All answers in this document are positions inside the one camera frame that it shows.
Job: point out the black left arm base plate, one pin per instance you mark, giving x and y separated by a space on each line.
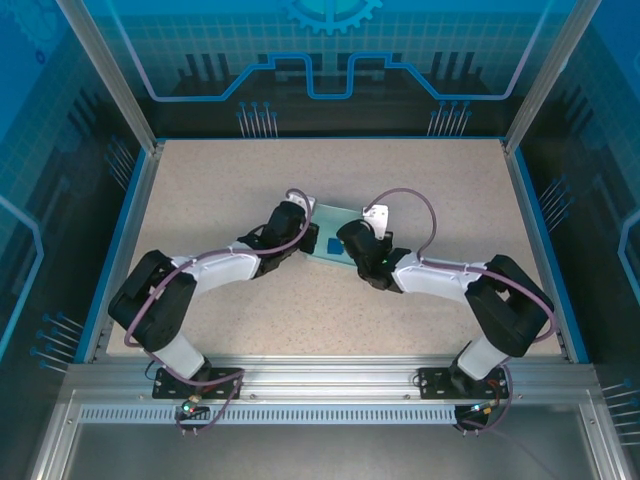
225 382

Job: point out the aluminium frame post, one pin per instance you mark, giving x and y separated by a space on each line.
545 80
115 80

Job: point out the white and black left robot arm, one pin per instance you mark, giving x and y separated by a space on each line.
220 267

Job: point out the light blue paper box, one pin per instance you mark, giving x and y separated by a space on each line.
331 225

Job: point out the blue printed side panel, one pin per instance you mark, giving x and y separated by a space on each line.
30 150
610 150

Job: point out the aluminium cross rail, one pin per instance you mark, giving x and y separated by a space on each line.
325 377

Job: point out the blue printed back panel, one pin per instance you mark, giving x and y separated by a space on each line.
320 40

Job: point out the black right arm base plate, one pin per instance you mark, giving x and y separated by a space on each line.
435 382

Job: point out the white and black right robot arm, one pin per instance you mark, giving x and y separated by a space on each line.
435 275

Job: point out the aluminium side rail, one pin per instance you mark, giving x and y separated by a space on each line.
540 225
127 240

